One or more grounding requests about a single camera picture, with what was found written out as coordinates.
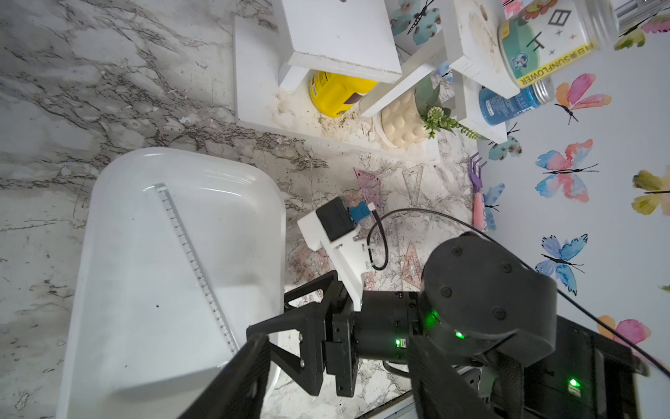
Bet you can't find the purple pink garden rake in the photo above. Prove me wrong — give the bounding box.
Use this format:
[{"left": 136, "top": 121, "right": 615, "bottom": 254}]
[{"left": 468, "top": 153, "right": 486, "bottom": 231}]

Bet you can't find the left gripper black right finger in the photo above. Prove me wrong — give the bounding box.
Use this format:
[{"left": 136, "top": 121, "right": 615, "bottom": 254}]
[{"left": 408, "top": 335, "right": 497, "bottom": 418}]

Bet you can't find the yellow can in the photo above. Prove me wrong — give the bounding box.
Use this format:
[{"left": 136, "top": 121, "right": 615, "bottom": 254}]
[{"left": 309, "top": 71, "right": 378, "bottom": 118}]

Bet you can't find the sunflower seed jar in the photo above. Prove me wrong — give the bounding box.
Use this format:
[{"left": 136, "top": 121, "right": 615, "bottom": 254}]
[{"left": 498, "top": 0, "right": 619, "bottom": 88}]

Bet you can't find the white storage box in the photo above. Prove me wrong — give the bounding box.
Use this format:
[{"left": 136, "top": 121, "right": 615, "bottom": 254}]
[{"left": 57, "top": 148, "right": 285, "bottom": 418}]

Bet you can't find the clear straight ruler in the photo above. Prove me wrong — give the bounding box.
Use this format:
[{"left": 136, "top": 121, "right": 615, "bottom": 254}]
[{"left": 154, "top": 183, "right": 239, "bottom": 355}]

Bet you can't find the clear triangle ruler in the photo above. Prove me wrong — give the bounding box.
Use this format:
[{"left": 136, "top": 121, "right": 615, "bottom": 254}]
[{"left": 402, "top": 165, "right": 424, "bottom": 207}]

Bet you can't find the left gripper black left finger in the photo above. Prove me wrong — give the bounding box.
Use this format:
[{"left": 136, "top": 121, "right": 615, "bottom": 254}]
[{"left": 180, "top": 335, "right": 270, "bottom": 419}]

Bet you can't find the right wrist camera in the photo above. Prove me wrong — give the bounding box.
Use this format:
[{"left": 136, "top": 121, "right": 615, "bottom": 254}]
[{"left": 298, "top": 197, "right": 376, "bottom": 312}]

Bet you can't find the white tiered display stand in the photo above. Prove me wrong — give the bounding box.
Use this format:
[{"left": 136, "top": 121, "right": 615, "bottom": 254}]
[{"left": 234, "top": 1, "right": 518, "bottom": 164}]

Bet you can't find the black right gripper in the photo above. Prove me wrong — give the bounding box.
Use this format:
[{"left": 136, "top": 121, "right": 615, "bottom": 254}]
[{"left": 246, "top": 233, "right": 557, "bottom": 397}]

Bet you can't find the cream bubble plant pot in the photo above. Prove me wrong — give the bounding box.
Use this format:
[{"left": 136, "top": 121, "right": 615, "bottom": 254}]
[{"left": 380, "top": 76, "right": 480, "bottom": 148}]

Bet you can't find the pink isosceles triangle ruler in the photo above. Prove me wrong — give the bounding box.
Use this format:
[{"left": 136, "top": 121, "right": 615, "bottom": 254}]
[{"left": 401, "top": 241, "right": 423, "bottom": 288}]

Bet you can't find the blue lidded jar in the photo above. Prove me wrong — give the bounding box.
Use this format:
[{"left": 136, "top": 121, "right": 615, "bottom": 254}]
[{"left": 479, "top": 77, "right": 555, "bottom": 126}]

